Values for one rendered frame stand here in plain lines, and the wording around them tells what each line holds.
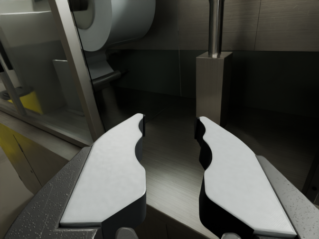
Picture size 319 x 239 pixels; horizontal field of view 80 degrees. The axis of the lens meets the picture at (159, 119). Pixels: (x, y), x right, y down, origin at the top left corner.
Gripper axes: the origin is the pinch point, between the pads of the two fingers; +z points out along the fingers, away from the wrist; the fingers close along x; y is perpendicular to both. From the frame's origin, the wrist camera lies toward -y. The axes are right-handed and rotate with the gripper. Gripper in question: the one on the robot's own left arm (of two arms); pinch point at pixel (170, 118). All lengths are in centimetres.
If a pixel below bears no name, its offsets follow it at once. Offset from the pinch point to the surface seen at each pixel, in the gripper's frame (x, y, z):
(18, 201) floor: -119, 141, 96
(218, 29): 15, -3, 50
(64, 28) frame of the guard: -23.9, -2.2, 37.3
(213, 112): 17, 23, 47
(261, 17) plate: 33, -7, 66
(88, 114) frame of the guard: -21.5, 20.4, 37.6
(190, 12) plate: 10, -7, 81
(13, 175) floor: -148, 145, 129
